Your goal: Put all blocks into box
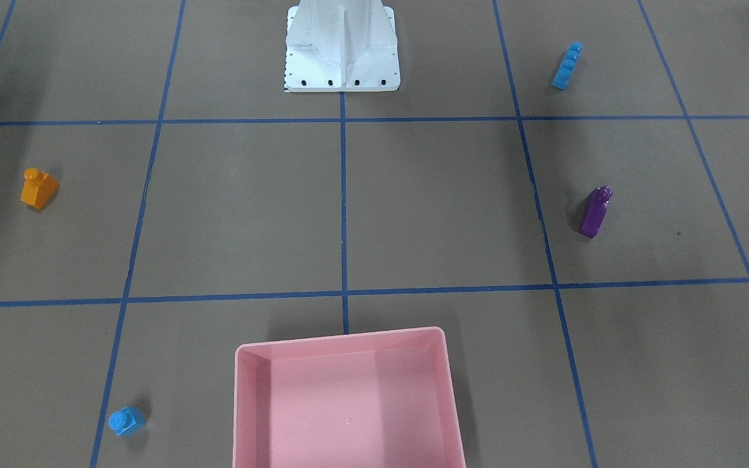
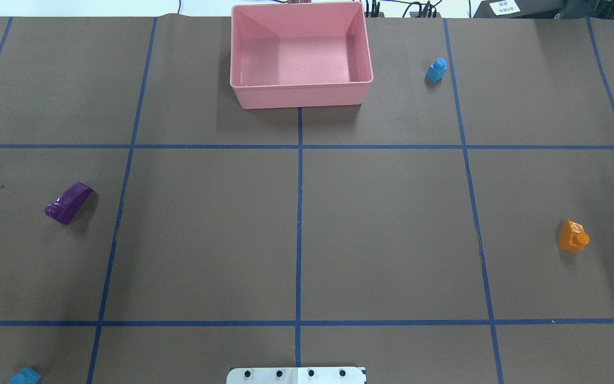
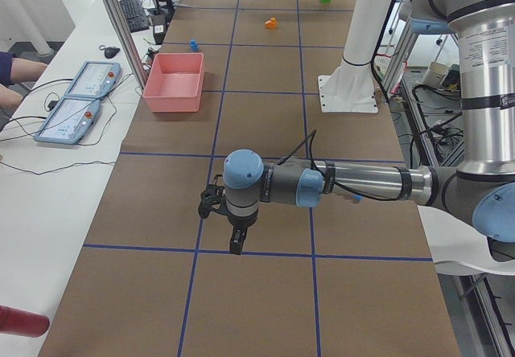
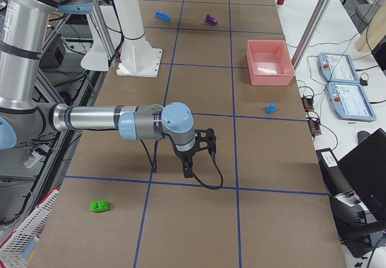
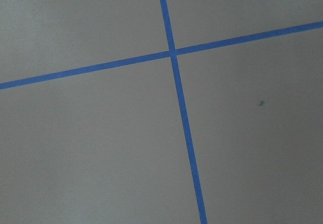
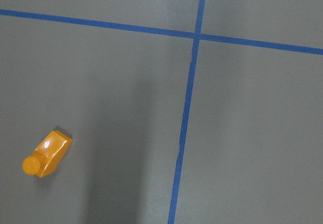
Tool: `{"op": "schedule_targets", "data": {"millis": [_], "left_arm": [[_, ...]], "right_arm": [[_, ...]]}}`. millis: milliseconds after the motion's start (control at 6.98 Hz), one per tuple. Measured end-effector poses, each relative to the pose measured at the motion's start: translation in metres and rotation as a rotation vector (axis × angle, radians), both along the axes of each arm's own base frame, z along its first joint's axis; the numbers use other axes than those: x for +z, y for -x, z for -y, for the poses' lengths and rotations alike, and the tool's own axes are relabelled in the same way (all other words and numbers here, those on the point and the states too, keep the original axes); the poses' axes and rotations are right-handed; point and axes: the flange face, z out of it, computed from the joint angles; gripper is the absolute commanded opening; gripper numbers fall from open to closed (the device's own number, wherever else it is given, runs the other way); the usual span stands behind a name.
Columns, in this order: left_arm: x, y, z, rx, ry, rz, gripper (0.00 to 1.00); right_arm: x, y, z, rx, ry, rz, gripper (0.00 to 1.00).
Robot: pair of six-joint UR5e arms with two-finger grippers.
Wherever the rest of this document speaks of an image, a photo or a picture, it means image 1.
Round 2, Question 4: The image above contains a pink plastic box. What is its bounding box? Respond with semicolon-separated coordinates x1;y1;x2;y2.
232;326;466;467

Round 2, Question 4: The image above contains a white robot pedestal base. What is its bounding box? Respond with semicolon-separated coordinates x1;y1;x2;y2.
283;1;401;93

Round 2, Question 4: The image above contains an orange toy block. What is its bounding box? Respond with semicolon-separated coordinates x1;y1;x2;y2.
20;168;60;211

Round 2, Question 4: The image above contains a purple toy block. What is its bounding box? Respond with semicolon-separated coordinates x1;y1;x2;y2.
577;186;613;238

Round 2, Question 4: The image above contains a small blue toy block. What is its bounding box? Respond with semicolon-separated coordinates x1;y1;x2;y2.
107;406;148;437

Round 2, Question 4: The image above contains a long blue toy block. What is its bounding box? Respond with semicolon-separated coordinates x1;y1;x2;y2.
551;42;583;90

